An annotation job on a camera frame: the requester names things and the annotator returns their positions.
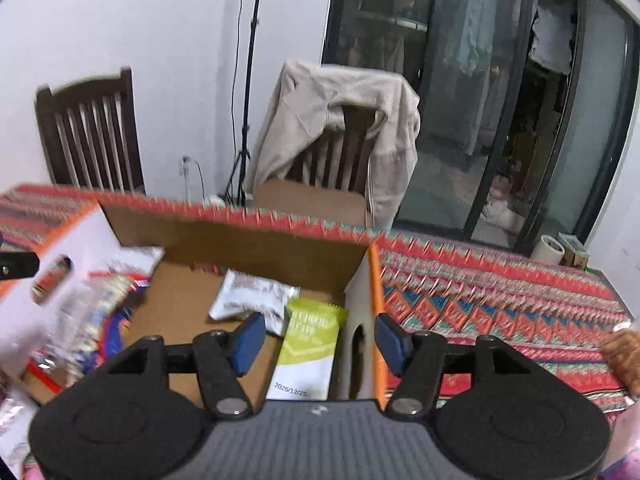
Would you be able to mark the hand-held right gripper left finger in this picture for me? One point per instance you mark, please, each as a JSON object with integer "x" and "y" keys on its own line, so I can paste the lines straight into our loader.
{"x": 248, "y": 342}

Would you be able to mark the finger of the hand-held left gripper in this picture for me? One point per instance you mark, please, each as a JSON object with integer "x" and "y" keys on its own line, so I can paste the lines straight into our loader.
{"x": 20, "y": 264}

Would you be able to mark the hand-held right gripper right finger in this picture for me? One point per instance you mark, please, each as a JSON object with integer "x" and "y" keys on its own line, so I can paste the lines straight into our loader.
{"x": 392, "y": 345}

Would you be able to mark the white snack packet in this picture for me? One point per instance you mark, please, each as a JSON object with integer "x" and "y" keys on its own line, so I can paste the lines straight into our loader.
{"x": 250, "y": 297}

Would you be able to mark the green snack packet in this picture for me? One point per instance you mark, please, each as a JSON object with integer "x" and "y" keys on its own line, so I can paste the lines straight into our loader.
{"x": 305, "y": 350}

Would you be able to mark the orange and white cardboard box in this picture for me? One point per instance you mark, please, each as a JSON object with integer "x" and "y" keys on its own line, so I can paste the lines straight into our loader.
{"x": 225, "y": 245}

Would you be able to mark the pile of colourful snack packets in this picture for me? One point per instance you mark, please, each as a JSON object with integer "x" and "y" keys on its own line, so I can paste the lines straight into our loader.
{"x": 100, "y": 310}

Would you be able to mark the dark wooden chair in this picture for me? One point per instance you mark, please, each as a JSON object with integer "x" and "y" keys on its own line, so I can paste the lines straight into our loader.
{"x": 90, "y": 135}
{"x": 345, "y": 155}

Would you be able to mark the plain brown cardboard box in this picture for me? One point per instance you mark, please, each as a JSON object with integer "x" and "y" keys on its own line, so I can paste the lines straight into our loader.
{"x": 310, "y": 202}

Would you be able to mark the white bucket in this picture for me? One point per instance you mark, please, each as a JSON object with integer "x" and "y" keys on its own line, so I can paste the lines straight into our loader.
{"x": 547, "y": 250}

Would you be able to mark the black framed glass door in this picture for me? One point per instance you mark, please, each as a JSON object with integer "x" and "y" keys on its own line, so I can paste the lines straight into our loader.
{"x": 450, "y": 160}

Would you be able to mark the orange fuzzy object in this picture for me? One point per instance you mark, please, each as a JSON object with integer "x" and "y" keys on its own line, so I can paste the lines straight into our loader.
{"x": 622, "y": 360}

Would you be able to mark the black light stand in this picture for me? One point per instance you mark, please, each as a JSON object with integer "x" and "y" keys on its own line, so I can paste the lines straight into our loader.
{"x": 247, "y": 110}

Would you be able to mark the beige jacket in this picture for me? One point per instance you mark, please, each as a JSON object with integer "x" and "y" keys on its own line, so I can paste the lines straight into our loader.
{"x": 300, "y": 105}

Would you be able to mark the hanging light blue shirt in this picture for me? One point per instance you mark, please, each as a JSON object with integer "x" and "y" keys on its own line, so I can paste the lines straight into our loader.
{"x": 475, "y": 25}

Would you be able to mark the hanging white garment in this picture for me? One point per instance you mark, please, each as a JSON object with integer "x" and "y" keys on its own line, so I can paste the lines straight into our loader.
{"x": 550, "y": 35}

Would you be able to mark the white wall socket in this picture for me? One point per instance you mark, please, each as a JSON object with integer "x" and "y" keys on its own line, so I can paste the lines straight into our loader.
{"x": 185, "y": 166}

